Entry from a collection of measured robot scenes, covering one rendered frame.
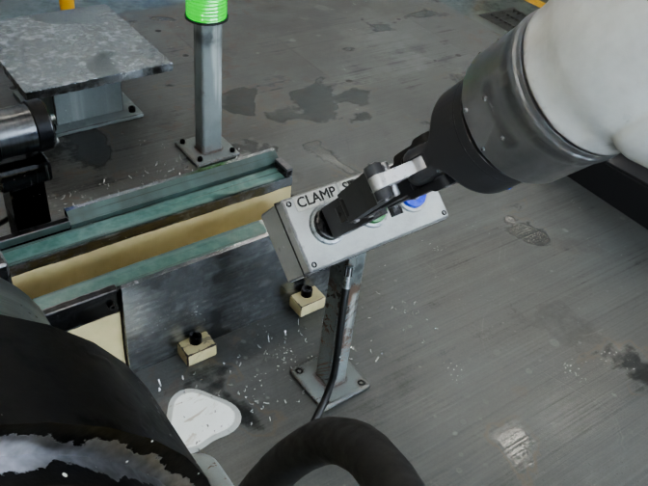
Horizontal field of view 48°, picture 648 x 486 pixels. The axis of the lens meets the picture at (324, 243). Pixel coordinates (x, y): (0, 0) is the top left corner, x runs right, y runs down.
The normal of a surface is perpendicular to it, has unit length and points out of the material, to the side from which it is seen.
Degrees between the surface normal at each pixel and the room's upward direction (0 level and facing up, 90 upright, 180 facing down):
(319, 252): 40
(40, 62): 0
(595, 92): 106
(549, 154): 115
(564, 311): 0
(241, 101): 0
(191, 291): 90
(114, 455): 90
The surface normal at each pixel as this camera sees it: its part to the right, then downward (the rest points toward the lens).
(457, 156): -0.72, 0.47
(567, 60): -0.88, 0.23
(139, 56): 0.10, -0.77
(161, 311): 0.58, 0.55
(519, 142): -0.59, 0.64
